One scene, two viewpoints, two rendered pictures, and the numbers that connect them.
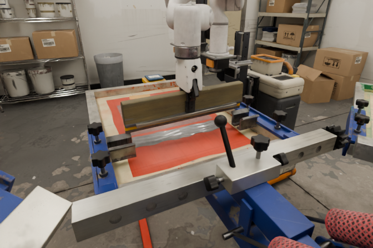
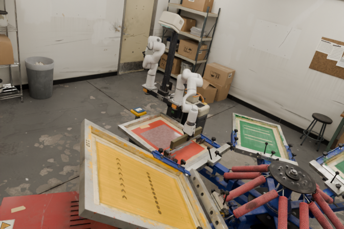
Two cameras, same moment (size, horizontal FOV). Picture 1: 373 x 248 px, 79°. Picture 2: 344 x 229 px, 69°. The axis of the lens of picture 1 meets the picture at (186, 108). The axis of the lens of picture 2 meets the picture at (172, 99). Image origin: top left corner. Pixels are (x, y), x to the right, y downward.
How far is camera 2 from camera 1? 1.65 m
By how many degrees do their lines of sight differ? 25
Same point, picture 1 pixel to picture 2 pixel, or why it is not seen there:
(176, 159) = (185, 158)
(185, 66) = (191, 127)
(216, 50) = (178, 101)
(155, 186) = (194, 166)
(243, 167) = (214, 159)
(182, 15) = (194, 114)
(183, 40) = (192, 120)
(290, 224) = (226, 170)
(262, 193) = (218, 165)
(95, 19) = (24, 24)
